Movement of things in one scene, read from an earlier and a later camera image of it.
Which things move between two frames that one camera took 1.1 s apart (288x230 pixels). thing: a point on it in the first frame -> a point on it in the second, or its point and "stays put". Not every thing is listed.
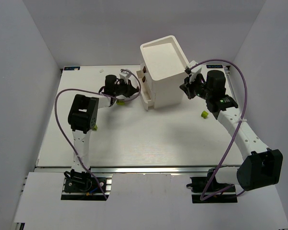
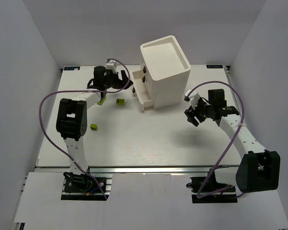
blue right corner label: x=214 y=66 stays put
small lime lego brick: x=95 y=127 stays put
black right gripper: x=189 y=86 -> x=196 y=112
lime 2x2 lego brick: x=120 y=102 stays put
